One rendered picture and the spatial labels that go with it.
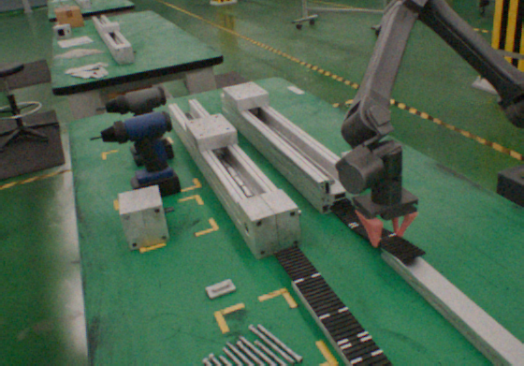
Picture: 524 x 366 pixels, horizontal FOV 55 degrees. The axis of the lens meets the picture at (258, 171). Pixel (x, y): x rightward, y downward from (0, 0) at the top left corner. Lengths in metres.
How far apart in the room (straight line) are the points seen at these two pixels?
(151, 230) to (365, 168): 0.51
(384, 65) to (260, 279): 0.48
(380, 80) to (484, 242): 0.38
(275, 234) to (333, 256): 0.12
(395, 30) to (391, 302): 0.55
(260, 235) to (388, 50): 0.45
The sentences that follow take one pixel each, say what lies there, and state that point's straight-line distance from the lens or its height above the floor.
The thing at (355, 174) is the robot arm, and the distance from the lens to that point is 0.85.
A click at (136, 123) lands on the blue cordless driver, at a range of 1.26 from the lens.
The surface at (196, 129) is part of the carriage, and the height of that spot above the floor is 0.90.
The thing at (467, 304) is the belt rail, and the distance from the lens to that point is 0.88.
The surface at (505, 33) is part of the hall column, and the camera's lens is 4.35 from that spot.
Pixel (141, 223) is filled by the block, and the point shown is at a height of 0.84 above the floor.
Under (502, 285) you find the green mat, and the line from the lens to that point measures 0.98.
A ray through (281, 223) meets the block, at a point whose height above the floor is 0.85.
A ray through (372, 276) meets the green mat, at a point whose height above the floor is 0.78.
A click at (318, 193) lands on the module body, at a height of 0.83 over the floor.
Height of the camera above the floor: 1.38
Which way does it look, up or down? 26 degrees down
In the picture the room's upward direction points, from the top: 7 degrees counter-clockwise
